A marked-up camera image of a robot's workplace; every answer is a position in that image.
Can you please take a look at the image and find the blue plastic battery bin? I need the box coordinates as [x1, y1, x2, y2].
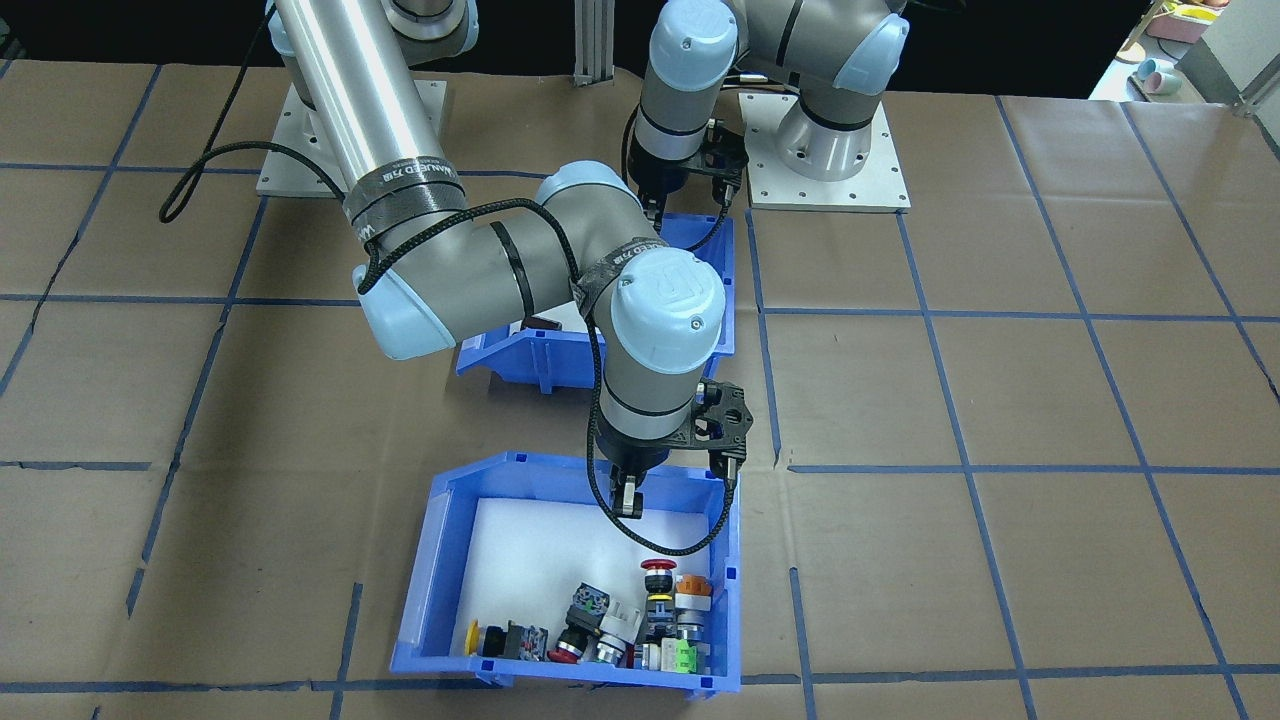
[455, 212, 738, 394]

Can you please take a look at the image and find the blue plastic switch bin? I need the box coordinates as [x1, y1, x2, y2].
[390, 452, 743, 693]

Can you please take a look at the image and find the red mushroom emergency stop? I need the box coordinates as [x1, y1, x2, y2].
[640, 559, 677, 646]

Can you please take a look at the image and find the grey green contact block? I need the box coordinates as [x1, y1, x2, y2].
[568, 582, 613, 626]

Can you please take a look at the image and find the white silver push button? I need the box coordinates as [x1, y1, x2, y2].
[597, 600, 642, 667]

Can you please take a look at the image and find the red head black push button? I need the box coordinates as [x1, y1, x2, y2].
[548, 603, 601, 665]

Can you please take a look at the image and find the green white push button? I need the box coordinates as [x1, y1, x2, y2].
[640, 636, 709, 674]

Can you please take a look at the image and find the white side table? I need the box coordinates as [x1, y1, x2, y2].
[1088, 40, 1246, 104]

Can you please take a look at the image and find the pink tray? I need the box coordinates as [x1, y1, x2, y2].
[1145, 0, 1233, 43]

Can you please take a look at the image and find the grey panel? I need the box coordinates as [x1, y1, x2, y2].
[1203, 0, 1280, 113]

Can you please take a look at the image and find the thin black cable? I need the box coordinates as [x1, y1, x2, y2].
[622, 60, 761, 253]

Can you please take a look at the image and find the black printed velcro strap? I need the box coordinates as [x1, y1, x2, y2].
[572, 238, 669, 313]
[343, 158, 468, 253]

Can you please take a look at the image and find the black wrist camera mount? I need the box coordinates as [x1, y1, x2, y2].
[685, 380, 750, 484]
[700, 118, 751, 201]

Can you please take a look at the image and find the white square base plate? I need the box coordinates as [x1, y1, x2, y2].
[738, 92, 912, 213]
[257, 78, 448, 198]

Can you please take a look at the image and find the orange grey switch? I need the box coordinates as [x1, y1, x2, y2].
[674, 572, 714, 641]

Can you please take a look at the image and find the plain black strap band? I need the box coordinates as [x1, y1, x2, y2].
[488, 222, 531, 319]

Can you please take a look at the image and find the aluminium extrusion post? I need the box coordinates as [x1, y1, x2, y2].
[572, 0, 615, 87]

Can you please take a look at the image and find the black braided cable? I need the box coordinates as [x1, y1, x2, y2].
[158, 140, 746, 558]

